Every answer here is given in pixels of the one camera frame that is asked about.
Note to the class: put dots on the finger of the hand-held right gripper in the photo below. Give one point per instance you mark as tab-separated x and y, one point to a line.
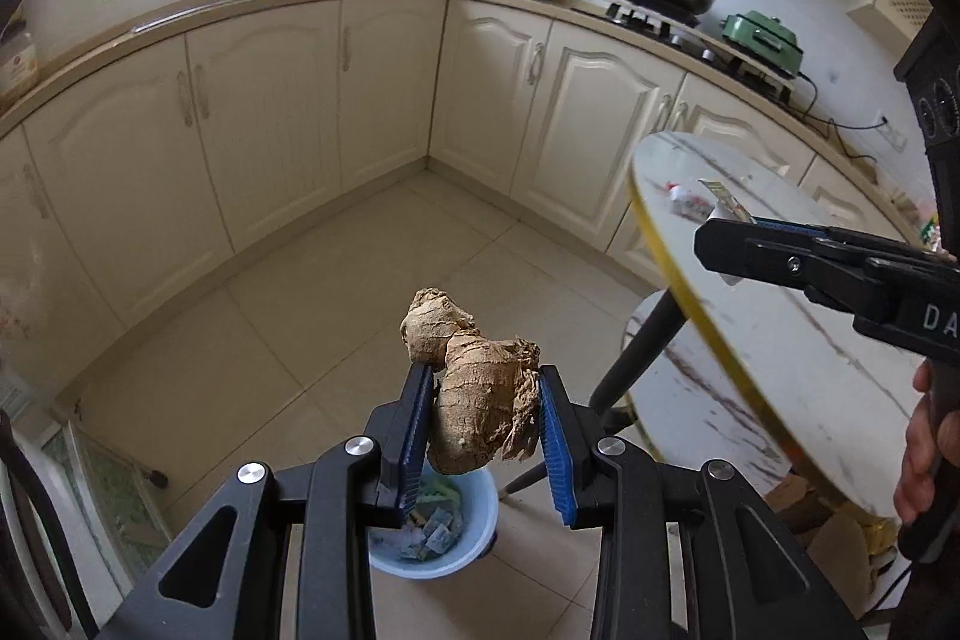
787	227
750	257

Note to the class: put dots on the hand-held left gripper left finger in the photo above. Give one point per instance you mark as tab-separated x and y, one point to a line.
409	460

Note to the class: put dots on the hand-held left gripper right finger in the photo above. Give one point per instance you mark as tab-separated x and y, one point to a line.
556	467

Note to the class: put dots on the blue plastic bucket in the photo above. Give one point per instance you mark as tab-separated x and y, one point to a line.
480	512

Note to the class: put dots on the ginger root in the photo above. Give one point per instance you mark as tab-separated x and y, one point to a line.
480	392

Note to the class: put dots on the person's right hand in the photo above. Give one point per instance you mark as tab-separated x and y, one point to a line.
915	460

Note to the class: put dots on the orange white packet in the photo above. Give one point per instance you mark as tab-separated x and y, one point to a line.
727	205

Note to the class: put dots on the white red wrapper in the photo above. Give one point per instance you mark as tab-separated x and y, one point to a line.
686	201

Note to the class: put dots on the round marble table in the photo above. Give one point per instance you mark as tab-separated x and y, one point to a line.
810	370

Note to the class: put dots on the green electric cooker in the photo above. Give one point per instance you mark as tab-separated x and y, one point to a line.
761	44

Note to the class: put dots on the black gas stove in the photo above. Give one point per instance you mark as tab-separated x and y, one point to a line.
675	29

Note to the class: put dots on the cardboard box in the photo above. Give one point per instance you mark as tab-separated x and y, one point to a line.
832	535

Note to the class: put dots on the green patterned floor mat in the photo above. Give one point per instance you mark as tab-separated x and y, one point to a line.
112	505

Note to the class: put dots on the cream lower cabinets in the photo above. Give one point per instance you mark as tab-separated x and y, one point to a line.
285	108

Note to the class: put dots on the white wall outlet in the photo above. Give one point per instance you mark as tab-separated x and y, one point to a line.
892	130

